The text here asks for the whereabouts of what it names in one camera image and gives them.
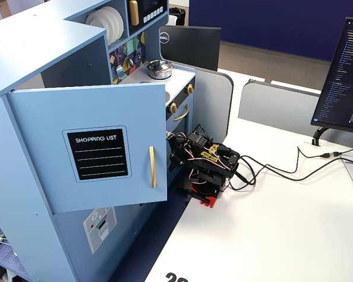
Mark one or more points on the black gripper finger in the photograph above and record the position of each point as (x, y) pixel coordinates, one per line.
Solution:
(174, 164)

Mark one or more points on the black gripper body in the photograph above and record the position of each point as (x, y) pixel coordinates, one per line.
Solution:
(176, 147)

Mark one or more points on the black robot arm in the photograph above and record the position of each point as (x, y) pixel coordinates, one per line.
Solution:
(211, 167)

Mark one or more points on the blue cabinet door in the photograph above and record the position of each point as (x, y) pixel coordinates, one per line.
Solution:
(41, 147)

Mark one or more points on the gold stove knob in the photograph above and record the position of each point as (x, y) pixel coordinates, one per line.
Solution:
(173, 107)
(190, 89)

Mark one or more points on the red table clamp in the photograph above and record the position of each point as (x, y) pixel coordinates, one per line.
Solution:
(209, 202)

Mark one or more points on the gray rounded desk divider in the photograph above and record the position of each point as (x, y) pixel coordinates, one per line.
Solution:
(214, 100)

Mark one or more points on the blurred dish rack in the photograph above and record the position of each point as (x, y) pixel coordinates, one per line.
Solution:
(98, 155)

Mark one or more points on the silver pot with lid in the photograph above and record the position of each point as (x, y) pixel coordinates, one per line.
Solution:
(158, 69)

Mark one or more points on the hanging toy spatula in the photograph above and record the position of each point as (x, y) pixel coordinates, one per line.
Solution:
(119, 71)

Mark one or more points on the hanging toy ladle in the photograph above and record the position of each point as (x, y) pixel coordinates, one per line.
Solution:
(130, 61)

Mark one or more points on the black Dell monitor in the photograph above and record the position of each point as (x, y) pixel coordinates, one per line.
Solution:
(191, 47)

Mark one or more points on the gray long desk divider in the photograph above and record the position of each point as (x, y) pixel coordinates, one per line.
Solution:
(276, 105)

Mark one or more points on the white plate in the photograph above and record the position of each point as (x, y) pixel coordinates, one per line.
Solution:
(112, 28)
(95, 23)
(120, 22)

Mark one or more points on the black toy microwave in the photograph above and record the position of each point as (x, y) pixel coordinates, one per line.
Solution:
(153, 8)

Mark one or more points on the blue toy kitchen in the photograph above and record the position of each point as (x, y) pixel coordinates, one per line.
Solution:
(23, 182)

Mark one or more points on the monitor showing code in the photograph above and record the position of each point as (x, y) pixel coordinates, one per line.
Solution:
(344, 76)

